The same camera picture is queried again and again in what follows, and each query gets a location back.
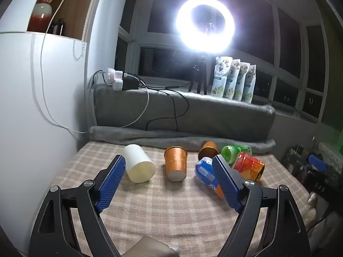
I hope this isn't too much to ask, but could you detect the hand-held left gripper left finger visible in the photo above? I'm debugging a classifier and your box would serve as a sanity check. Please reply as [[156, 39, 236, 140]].
[[28, 154, 126, 257]]

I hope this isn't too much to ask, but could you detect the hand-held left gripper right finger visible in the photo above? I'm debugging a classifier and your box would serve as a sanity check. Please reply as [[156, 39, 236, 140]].
[[212, 155, 311, 257]]

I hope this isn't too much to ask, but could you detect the orange paper cup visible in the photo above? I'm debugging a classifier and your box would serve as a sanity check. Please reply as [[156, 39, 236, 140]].
[[164, 146, 188, 182]]

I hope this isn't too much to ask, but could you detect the blue printed cup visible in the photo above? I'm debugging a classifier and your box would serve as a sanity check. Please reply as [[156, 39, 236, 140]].
[[195, 157, 226, 200]]

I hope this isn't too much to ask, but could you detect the red and orange printed cup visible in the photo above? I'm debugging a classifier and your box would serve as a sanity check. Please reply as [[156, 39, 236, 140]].
[[232, 152, 266, 182]]

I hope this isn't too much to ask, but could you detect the white paper cup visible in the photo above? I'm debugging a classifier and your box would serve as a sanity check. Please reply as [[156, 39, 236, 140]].
[[123, 144, 156, 184]]

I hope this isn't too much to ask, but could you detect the green printed cup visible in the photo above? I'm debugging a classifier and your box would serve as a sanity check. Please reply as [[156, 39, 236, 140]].
[[221, 145, 253, 164]]

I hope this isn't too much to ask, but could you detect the small brown cup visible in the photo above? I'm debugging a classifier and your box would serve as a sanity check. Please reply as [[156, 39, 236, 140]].
[[198, 141, 219, 160]]

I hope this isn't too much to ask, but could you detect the beige plaid cloth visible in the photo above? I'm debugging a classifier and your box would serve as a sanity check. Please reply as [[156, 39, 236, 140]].
[[35, 140, 308, 257]]

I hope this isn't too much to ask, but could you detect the grey rolled blanket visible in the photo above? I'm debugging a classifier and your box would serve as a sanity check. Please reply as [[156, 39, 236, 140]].
[[89, 125, 276, 154]]

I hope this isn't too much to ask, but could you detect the blue plastic object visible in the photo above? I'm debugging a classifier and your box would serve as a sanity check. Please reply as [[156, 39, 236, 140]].
[[308, 154, 327, 171]]

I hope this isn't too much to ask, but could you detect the white floral refill pouch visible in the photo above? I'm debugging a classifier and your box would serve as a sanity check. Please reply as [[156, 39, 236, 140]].
[[234, 61, 251, 102], [242, 64, 257, 104], [211, 56, 233, 98], [224, 58, 241, 100]]

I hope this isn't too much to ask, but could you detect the black power strip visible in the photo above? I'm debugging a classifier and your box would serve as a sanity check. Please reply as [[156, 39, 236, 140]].
[[122, 76, 142, 90]]

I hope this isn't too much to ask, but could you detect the black tripod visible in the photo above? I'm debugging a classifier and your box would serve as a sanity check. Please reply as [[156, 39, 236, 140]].
[[188, 54, 208, 95]]

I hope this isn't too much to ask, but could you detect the dark bottle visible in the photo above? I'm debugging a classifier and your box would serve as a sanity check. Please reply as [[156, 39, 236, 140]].
[[50, 18, 66, 36]]

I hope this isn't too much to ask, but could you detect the red and white vase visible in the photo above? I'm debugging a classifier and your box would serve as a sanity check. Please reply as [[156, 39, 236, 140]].
[[27, 0, 63, 33]]

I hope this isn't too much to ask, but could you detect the black cable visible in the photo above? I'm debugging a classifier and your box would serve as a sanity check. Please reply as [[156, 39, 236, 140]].
[[139, 84, 189, 131]]

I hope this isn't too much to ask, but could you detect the white cable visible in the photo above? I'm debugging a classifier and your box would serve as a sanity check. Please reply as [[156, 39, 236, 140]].
[[32, 0, 150, 134]]

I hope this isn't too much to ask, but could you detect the white window frame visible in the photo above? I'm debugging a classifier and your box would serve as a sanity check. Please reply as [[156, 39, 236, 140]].
[[115, 0, 330, 124]]

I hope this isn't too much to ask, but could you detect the ring light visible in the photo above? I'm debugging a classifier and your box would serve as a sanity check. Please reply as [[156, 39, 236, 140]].
[[175, 0, 236, 52]]

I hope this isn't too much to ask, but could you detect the wooden wall niche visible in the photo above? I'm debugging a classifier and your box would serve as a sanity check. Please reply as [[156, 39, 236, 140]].
[[27, 0, 108, 42]]

